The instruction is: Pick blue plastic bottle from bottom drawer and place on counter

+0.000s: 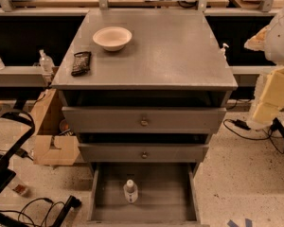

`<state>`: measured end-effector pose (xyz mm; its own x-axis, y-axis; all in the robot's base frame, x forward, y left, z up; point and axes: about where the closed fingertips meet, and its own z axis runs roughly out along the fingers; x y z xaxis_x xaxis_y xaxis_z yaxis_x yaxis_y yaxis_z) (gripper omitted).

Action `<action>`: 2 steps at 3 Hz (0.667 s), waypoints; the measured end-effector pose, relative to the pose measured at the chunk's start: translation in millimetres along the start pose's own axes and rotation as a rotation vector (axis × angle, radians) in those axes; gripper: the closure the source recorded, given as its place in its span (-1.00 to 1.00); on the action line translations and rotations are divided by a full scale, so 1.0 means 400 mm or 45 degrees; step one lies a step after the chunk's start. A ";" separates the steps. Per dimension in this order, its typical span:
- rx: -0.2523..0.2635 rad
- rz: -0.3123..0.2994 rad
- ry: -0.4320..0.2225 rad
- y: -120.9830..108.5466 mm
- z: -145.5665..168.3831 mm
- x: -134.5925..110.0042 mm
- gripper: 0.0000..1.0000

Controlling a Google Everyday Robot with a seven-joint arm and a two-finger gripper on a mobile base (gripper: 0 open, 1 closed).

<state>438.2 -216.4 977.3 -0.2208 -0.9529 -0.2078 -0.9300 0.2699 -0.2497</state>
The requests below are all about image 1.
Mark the grey wooden drawer cabinet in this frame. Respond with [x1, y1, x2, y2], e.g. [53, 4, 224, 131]
[50, 9, 239, 227]

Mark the black snack bag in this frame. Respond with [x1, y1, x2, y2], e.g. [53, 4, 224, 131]
[71, 51, 92, 77]

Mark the brown cardboard box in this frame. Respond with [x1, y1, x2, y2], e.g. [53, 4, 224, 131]
[30, 89, 80, 166]

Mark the clear plastic bottle blue label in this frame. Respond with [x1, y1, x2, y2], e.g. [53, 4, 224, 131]
[123, 180, 138, 203]

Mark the grey open bottom drawer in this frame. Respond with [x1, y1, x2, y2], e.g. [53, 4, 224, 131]
[88, 163, 201, 227]

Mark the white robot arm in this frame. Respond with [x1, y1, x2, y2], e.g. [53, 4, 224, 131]
[244, 7, 284, 130]

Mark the grey top drawer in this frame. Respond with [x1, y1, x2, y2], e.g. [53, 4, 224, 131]
[62, 107, 226, 134]

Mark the black cable on floor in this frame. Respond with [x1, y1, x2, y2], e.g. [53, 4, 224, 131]
[0, 195, 83, 227]

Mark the white pump dispenser bottle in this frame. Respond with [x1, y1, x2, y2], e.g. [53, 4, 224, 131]
[221, 43, 229, 60]

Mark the grey middle drawer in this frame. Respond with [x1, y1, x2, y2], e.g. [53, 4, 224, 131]
[79, 143, 209, 163]

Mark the white ceramic bowl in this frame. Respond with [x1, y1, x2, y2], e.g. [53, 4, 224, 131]
[93, 26, 133, 52]

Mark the clear sanitizer bottle on shelf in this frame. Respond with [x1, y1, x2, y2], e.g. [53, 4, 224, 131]
[39, 49, 54, 73]

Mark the black metal chair frame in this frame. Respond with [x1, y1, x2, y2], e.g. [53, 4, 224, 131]
[0, 108, 35, 193]

